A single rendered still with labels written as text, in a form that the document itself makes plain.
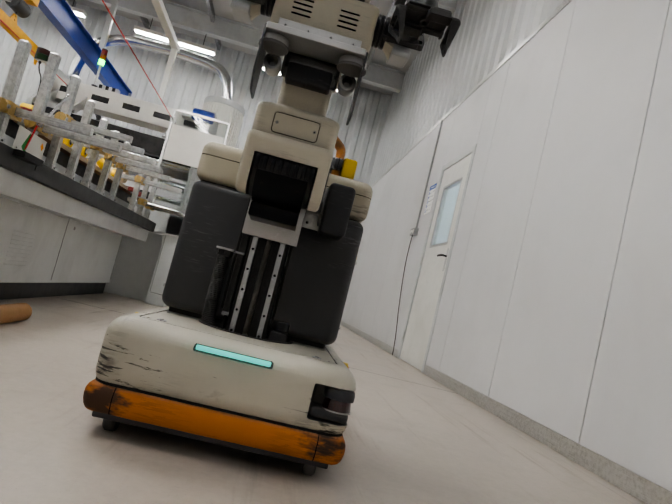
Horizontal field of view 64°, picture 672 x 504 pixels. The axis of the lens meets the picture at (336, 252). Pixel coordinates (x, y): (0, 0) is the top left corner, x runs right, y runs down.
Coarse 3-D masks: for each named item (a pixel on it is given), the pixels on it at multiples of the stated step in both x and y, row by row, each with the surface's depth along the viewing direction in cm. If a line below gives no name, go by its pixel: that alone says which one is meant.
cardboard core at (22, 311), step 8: (8, 304) 228; (16, 304) 234; (24, 304) 241; (0, 312) 216; (8, 312) 223; (16, 312) 229; (24, 312) 237; (0, 320) 217; (8, 320) 224; (16, 320) 233
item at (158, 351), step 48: (144, 336) 126; (192, 336) 128; (240, 336) 144; (96, 384) 124; (144, 384) 125; (192, 384) 126; (240, 384) 127; (288, 384) 128; (336, 384) 129; (192, 432) 125; (240, 432) 126; (288, 432) 127; (336, 432) 130
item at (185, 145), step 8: (176, 128) 485; (184, 128) 486; (176, 136) 484; (184, 136) 485; (192, 136) 486; (200, 136) 487; (208, 136) 488; (216, 136) 489; (168, 144) 483; (176, 144) 484; (184, 144) 485; (192, 144) 486; (200, 144) 487; (168, 152) 483; (176, 152) 484; (184, 152) 484; (192, 152) 485; (200, 152) 486; (176, 160) 483; (184, 160) 484; (192, 160) 485
